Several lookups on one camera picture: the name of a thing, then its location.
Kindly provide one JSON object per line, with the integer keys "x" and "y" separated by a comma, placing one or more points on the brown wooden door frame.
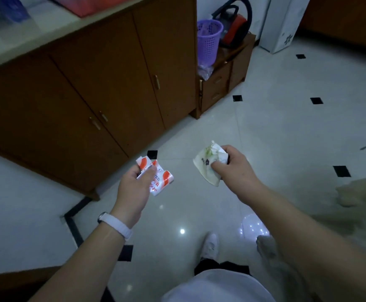
{"x": 13, "y": 283}

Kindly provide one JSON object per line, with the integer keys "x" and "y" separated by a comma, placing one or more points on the person's right hand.
{"x": 238, "y": 176}

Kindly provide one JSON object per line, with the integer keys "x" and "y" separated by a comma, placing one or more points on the red bag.
{"x": 88, "y": 4}

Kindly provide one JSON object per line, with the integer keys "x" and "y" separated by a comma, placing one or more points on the white right sneaker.
{"x": 210, "y": 245}

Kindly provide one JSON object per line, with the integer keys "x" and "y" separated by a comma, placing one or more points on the clear plastic bag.
{"x": 205, "y": 72}

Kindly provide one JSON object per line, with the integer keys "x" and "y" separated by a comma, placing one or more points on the person's left hand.
{"x": 132, "y": 198}

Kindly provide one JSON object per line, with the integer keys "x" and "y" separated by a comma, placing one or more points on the smartwatch with white band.
{"x": 116, "y": 224}

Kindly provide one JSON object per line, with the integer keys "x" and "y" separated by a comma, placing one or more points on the low brown drawer cabinet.
{"x": 214, "y": 88}

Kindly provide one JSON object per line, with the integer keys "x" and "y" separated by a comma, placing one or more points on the person's left forearm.
{"x": 82, "y": 267}

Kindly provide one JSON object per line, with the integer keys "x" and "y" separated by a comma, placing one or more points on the black trousers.
{"x": 208, "y": 265}

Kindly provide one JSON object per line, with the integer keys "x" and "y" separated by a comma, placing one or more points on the white standing appliance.
{"x": 280, "y": 25}

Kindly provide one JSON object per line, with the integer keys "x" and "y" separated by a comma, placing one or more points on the black baseboard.
{"x": 74, "y": 229}

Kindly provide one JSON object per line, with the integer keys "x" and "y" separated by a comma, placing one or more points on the cream quilted cover chair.
{"x": 359, "y": 191}

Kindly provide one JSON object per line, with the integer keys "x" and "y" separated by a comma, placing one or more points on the tall brown wooden cabinet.
{"x": 76, "y": 106}

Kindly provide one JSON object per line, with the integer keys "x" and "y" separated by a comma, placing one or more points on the purple plastic basket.
{"x": 208, "y": 43}

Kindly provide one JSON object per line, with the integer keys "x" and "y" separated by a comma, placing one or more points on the blue plastic package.
{"x": 11, "y": 9}

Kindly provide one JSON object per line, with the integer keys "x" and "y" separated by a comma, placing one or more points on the red black vacuum cleaner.
{"x": 236, "y": 28}

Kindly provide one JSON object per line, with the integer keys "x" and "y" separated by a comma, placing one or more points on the white tissue packet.
{"x": 206, "y": 172}

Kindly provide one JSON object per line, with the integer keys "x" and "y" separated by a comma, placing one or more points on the white shirt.
{"x": 217, "y": 287}

